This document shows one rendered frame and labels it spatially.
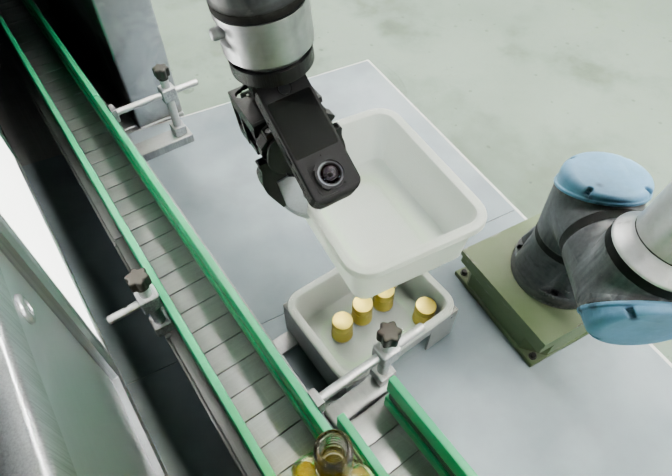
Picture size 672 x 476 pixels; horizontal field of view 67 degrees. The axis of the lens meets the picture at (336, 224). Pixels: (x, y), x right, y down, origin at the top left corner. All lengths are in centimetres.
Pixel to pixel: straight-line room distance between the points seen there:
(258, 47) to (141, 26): 80
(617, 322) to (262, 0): 51
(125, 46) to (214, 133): 26
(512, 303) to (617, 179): 25
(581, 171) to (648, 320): 21
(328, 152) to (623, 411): 67
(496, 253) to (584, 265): 25
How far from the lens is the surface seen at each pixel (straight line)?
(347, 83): 136
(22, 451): 26
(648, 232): 64
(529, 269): 86
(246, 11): 39
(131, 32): 119
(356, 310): 83
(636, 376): 98
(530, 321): 86
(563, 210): 76
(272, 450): 68
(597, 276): 68
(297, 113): 43
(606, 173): 77
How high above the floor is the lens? 154
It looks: 51 degrees down
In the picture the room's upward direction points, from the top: straight up
